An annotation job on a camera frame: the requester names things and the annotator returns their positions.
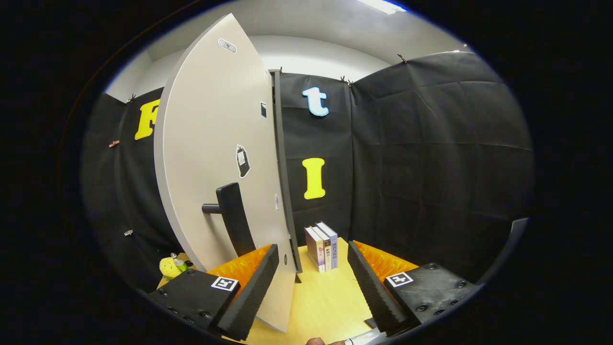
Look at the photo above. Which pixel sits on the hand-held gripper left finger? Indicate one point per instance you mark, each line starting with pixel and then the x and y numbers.
pixel 251 292

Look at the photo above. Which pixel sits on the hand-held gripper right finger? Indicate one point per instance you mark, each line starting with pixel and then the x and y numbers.
pixel 373 292

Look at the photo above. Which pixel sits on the grey shoe cabinet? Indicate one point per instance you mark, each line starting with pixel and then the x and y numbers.
pixel 282 167

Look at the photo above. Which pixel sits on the beige shoe cabinet door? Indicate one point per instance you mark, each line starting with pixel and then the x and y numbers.
pixel 206 120

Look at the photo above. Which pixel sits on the book with grey spine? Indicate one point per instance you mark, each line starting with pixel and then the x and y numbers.
pixel 328 256

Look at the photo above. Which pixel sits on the book with purple spine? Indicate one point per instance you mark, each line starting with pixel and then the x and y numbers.
pixel 311 249

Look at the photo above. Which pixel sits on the green bottle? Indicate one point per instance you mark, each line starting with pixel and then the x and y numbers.
pixel 179 263

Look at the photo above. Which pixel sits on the yellow plush toy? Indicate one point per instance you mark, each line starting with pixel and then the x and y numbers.
pixel 167 268

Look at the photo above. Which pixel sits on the black backdrop cloth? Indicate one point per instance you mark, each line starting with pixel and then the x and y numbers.
pixel 431 167

